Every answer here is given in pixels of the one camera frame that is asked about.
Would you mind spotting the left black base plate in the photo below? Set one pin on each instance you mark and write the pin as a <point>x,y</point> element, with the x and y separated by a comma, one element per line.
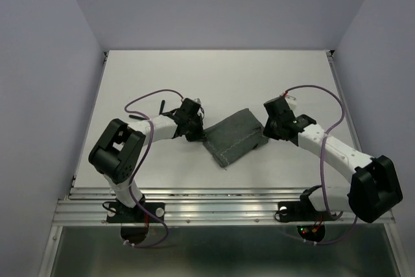
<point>118,213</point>

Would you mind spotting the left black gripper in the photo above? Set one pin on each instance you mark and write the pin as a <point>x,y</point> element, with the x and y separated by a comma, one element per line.
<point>199,136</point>

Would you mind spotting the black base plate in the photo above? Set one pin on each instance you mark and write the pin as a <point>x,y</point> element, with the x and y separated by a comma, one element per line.
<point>296,211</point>
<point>118,213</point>

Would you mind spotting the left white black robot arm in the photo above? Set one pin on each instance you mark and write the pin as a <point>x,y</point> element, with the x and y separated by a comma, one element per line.
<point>116,155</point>

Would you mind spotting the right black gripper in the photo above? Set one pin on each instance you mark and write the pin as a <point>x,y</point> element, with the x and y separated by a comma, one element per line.
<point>269,132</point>

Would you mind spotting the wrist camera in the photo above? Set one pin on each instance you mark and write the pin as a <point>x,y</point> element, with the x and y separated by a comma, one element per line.
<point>281,107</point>
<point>190,107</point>

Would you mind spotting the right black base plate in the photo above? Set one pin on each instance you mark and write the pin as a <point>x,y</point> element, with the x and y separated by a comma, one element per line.
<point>296,211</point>

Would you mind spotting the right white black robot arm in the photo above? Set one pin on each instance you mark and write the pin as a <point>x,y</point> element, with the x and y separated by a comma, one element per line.
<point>374,187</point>

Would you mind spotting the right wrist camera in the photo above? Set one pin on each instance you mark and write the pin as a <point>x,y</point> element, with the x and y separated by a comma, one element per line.
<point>281,107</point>

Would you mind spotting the aluminium frame rail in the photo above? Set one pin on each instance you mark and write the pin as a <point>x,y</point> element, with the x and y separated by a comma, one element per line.
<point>183,206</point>

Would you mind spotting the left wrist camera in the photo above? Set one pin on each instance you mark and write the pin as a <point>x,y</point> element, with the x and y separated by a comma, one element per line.
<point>190,107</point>

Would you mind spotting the grey cloth napkin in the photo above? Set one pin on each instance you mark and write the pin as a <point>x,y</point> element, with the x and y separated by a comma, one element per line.
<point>234,137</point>

